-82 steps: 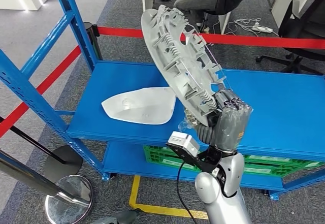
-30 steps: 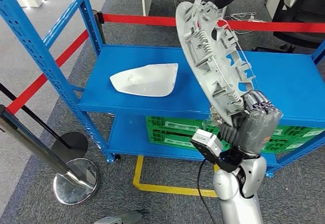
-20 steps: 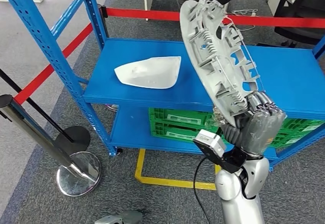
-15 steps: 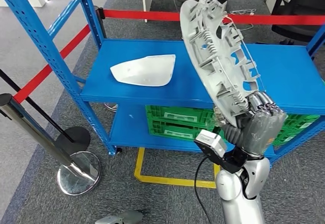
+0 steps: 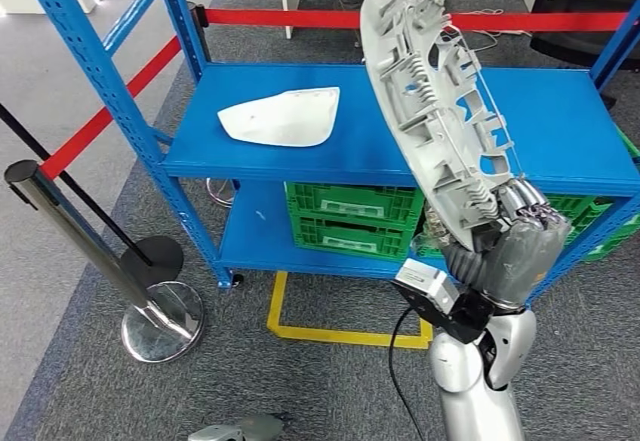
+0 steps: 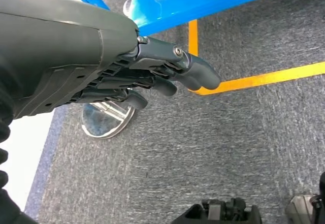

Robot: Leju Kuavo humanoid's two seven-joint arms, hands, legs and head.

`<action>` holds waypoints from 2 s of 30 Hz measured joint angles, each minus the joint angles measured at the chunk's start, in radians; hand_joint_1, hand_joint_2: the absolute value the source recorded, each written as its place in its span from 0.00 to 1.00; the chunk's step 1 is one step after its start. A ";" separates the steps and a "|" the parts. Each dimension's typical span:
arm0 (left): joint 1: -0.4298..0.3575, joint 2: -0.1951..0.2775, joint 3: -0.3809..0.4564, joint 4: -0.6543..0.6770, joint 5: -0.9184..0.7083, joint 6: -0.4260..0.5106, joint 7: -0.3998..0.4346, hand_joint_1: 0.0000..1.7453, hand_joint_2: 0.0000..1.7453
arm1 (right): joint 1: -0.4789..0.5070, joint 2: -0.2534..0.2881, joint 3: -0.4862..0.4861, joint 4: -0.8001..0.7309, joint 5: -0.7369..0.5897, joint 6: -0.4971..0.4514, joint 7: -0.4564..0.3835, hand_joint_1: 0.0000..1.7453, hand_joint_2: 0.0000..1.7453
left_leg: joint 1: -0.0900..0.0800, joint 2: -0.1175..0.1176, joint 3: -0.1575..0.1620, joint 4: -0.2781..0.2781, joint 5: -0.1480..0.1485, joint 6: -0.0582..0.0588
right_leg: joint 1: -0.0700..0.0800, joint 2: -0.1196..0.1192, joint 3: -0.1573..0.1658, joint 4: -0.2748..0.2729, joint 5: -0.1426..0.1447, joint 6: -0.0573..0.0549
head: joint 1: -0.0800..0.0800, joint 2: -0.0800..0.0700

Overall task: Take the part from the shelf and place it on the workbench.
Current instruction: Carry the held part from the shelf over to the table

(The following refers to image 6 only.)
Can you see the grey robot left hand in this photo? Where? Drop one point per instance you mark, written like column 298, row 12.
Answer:
column 63, row 47

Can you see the blue metal shelf rack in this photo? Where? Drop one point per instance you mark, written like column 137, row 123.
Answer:
column 203, row 3

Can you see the chrome stanchion with round base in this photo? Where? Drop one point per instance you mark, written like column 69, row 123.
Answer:
column 101, row 125

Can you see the yellow floor tape outline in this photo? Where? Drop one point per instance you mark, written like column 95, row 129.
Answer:
column 253, row 80

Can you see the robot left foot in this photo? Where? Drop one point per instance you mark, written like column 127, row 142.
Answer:
column 228, row 212

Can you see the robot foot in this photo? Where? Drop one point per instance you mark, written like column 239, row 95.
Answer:
column 299, row 212
column 228, row 212

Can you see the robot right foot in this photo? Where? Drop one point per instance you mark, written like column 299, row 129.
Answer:
column 299, row 212

